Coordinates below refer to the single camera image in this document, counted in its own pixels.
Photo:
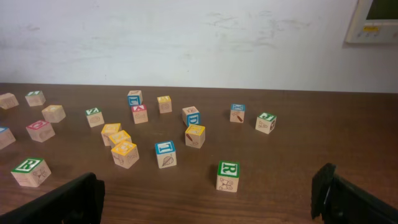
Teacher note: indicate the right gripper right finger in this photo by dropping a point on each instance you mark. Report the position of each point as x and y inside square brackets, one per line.
[337, 200]

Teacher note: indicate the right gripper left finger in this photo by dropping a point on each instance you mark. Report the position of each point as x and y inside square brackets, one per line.
[79, 201]

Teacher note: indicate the green r block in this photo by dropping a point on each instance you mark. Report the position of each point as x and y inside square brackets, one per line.
[228, 176]
[32, 172]

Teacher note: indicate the yellow C block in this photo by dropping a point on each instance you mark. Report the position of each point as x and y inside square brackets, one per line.
[54, 113]

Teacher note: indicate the red A block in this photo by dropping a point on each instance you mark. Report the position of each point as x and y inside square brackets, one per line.
[139, 113]

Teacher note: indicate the yellow block cluster bottom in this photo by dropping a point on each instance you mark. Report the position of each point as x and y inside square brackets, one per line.
[125, 154]

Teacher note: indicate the yellow block cluster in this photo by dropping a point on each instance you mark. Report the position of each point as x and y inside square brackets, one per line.
[108, 130]
[125, 154]
[116, 138]

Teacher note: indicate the yellow block cluster left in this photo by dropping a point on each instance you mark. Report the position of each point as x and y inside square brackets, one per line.
[108, 130]

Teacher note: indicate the yellow block cluster middle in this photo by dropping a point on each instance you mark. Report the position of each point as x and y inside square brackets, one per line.
[116, 138]

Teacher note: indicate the red O block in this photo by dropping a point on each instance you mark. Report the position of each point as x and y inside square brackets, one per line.
[40, 131]

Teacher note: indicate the green Z block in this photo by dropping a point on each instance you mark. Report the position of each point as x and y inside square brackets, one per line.
[94, 117]

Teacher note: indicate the blue P block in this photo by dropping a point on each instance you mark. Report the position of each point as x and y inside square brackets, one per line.
[6, 137]

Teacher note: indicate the blue I block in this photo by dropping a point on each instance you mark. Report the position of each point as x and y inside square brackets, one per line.
[166, 154]

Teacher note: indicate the green J block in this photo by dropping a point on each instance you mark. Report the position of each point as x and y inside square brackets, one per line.
[265, 122]

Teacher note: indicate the green L block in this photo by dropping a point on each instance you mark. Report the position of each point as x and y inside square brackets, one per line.
[35, 98]

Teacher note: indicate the blue side block top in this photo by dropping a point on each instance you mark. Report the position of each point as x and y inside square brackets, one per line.
[134, 97]

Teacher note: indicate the plain wood block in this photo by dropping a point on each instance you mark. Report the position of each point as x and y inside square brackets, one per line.
[8, 100]

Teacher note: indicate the yellow block top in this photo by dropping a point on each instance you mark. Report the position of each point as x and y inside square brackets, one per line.
[165, 104]

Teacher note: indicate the yellow block right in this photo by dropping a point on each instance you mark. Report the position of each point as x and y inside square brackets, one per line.
[195, 136]

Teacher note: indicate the blue X block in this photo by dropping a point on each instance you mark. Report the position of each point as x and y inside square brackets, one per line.
[237, 113]

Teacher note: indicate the blue D side block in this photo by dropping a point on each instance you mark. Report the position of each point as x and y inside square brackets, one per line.
[191, 115]

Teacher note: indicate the wall thermostat panel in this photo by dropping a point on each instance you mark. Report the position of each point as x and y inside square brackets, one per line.
[373, 22]

